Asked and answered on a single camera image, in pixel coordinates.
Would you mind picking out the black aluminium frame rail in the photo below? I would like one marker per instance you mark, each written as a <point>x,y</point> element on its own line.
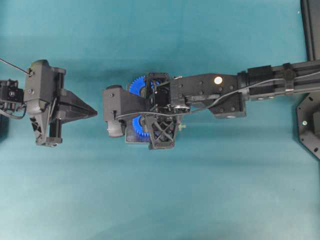
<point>310,10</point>

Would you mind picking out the blue plastic gear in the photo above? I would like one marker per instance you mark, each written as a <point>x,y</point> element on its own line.
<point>139,87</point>
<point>138,128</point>

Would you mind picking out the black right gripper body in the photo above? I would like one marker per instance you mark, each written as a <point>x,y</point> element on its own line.
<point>159,122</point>

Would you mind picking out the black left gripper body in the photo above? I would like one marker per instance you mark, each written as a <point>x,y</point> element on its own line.
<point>55,127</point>

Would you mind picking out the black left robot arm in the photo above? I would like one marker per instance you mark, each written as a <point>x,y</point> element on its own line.
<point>11,99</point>

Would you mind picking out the grey metal base block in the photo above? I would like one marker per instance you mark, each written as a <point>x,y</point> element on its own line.
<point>131,137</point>

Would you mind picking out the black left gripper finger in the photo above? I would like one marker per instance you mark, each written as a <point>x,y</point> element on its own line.
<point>69,113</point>
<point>68,98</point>

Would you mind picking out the near blue plastic gear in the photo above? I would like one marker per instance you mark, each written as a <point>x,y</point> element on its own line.
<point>138,128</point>

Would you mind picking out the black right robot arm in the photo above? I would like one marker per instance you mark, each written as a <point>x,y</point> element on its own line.
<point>224,95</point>

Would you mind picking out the far blue plastic gear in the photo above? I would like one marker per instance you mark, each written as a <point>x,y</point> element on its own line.
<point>139,87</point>

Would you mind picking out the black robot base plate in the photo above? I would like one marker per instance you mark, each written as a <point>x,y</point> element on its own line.
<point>308,123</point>

